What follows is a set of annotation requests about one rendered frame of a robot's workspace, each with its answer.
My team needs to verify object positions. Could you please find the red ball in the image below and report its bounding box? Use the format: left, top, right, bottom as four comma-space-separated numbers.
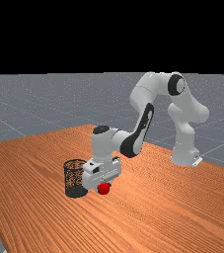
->
97, 182, 111, 196

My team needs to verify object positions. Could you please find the dark mesh basket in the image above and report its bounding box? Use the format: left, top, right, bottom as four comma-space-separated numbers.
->
63, 158, 89, 199

